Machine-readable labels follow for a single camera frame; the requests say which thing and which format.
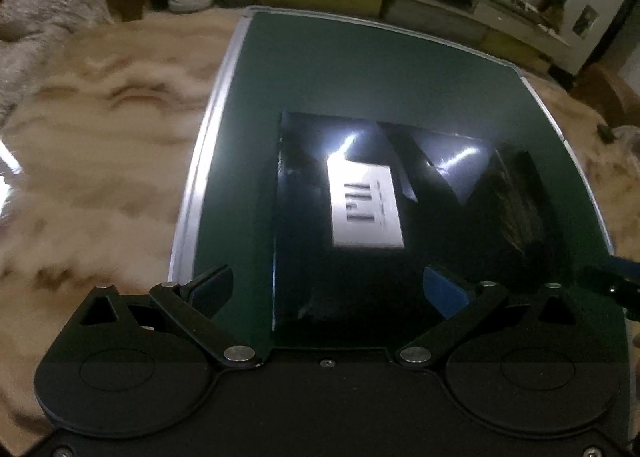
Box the small wall niche picture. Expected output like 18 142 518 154
572 6 599 38

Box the white lace chair cover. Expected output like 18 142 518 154
613 125 640 150

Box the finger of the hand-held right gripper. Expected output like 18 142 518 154
584 256 640 324

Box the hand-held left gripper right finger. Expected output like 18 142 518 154
397 265 587 364

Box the green board with metal frame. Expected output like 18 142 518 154
167 6 628 354

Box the brown leather armchair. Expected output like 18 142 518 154
570 62 640 128

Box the black plastic mailer bag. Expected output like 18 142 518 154
272 110 557 349

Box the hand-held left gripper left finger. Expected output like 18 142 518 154
70 264 262 369

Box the beige fuzzy sofa blanket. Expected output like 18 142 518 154
0 0 112 114

